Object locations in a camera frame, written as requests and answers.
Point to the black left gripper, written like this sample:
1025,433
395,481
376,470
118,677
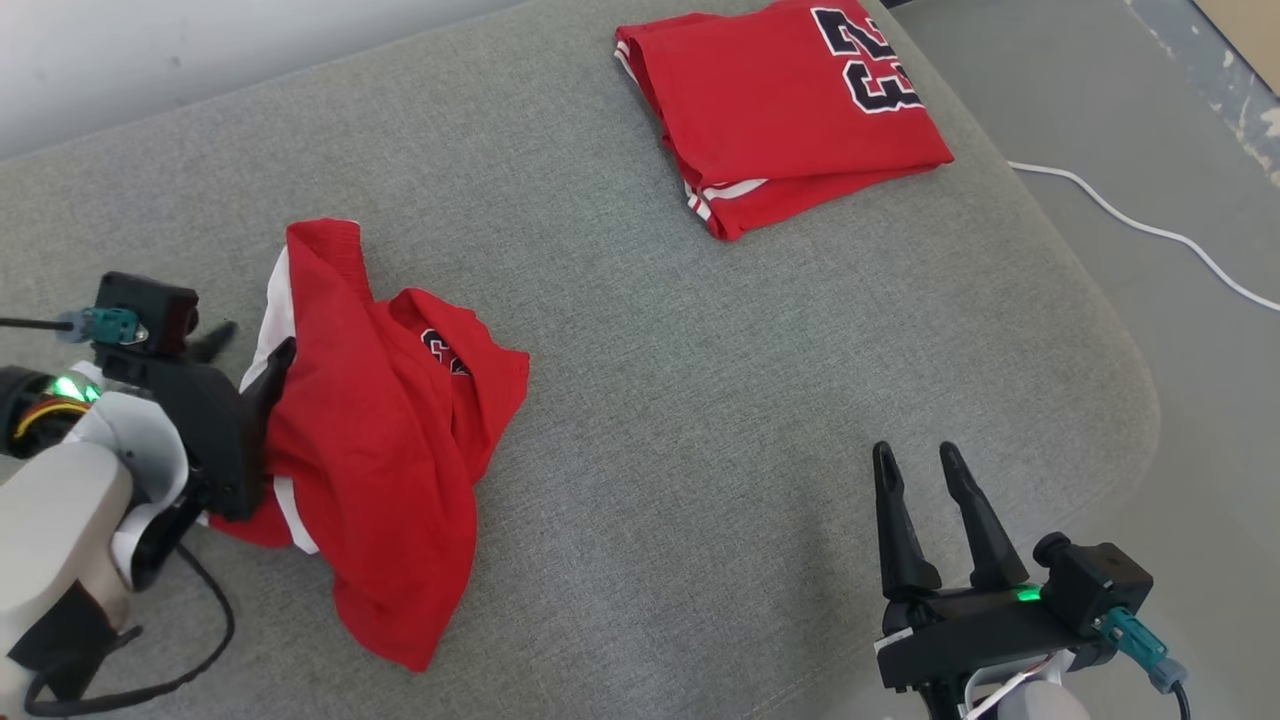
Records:
215,430

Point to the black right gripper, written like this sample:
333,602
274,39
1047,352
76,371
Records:
980,630

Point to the red shorts with white stripe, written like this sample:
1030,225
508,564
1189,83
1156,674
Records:
380,480

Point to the red basketball jersey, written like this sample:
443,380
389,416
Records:
770,100

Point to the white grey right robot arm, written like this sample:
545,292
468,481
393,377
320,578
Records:
1040,700

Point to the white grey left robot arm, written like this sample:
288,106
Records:
50,520

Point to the grey fabric sofa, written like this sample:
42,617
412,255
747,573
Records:
700,400

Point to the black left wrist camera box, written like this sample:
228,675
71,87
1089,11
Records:
150,295

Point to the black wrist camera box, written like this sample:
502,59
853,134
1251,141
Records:
1100,580
150,295

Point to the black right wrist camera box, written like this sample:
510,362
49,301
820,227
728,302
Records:
1100,580

